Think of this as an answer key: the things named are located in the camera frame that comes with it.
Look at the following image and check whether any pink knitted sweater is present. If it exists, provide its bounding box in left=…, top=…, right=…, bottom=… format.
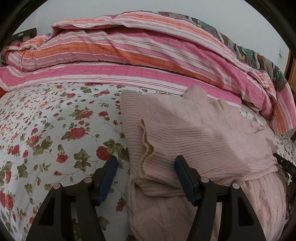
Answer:
left=120, top=85, right=287, bottom=240

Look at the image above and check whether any floral bed sheet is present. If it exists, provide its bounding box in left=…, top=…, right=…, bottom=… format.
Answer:
left=0, top=82, right=296, bottom=241

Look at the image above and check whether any brown wooden door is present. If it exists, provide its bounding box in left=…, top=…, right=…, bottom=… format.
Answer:
left=285, top=51, right=296, bottom=93

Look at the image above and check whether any floral patchwork blanket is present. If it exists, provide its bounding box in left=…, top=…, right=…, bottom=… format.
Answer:
left=157, top=10, right=289, bottom=92

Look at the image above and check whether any red pillow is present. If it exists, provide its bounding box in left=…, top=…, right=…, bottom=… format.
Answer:
left=0, top=88, right=6, bottom=98

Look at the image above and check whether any pink orange striped quilt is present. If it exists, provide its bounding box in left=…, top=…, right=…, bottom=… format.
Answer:
left=1, top=11, right=295, bottom=134

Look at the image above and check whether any dark wooden headboard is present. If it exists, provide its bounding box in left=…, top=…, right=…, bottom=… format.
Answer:
left=7, top=28, right=37, bottom=45

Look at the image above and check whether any white wall switch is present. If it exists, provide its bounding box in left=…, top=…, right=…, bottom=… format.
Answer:
left=278, top=48, right=283, bottom=58

